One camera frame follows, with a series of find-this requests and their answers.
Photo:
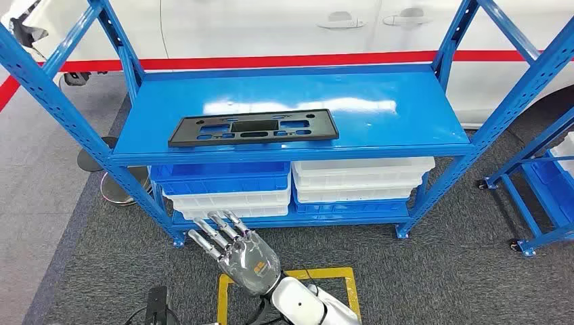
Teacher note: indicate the silver round stand base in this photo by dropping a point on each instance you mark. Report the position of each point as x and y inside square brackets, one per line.
[121, 190]

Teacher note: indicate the black plastic frame part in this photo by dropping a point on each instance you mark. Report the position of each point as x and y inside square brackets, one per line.
[186, 134]

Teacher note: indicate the blue steel shelf rack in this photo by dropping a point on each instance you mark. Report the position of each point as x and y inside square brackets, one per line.
[358, 112]
[551, 237]

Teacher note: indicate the black base stanchion post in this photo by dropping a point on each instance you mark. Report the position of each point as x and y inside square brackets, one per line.
[94, 154]

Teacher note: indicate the white plastic bin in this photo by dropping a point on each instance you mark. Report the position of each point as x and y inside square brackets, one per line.
[358, 165]
[354, 195]
[251, 211]
[224, 199]
[358, 181]
[566, 152]

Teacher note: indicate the red barrier belt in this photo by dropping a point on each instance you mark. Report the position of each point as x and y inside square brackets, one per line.
[287, 60]

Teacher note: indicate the white car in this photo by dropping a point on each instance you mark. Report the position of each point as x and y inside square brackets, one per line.
[269, 27]

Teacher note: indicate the black left wrist camera bracket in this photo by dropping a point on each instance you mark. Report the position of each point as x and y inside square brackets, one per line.
[156, 302]

